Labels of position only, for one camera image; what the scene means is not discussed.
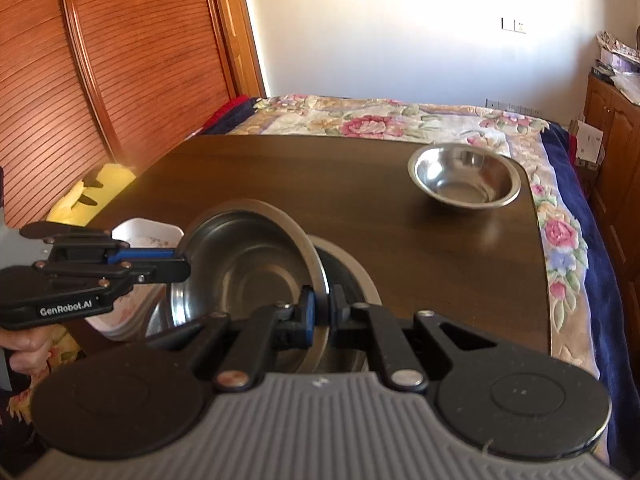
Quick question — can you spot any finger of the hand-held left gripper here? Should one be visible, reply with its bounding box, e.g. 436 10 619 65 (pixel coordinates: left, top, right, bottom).
32 255 193 285
19 221 177 266

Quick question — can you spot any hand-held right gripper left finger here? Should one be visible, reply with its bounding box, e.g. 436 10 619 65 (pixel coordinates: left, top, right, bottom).
145 284 318 394

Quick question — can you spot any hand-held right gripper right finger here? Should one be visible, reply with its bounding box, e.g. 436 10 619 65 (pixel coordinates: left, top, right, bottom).
330 284 498 394

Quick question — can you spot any white floral square plate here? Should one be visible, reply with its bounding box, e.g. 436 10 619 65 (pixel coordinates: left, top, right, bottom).
82 216 185 343

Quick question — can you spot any large wide-rim steel bowl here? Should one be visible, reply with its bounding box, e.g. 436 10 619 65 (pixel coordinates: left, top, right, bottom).
145 234 383 376

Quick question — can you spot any person's left hand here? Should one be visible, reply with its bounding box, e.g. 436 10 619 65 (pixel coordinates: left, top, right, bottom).
0 323 57 376

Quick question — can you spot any yellow plush toy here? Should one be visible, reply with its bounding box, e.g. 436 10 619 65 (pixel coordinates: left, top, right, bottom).
47 162 137 226

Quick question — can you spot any red cloth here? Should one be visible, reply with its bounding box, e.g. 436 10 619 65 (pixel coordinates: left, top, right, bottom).
207 94 251 123

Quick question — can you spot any small stainless steel bowl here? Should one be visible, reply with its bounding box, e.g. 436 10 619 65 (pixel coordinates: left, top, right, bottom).
407 143 522 210

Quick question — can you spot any wooden louvered wardrobe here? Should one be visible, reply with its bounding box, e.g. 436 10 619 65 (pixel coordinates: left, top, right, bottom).
0 0 266 231

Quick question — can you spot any floral bedspread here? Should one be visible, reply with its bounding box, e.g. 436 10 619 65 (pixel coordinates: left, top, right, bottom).
0 95 601 423

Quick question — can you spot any white cardboard box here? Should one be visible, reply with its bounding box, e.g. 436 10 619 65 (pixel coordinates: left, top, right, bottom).
575 117 604 166

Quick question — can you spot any wooden cabinet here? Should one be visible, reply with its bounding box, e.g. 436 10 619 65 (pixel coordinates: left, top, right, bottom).
582 72 640 281

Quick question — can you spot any pile of papers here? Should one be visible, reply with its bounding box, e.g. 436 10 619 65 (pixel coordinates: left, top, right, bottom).
590 30 640 98

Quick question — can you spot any wall socket strip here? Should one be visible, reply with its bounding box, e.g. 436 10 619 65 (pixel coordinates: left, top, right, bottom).
485 98 543 116

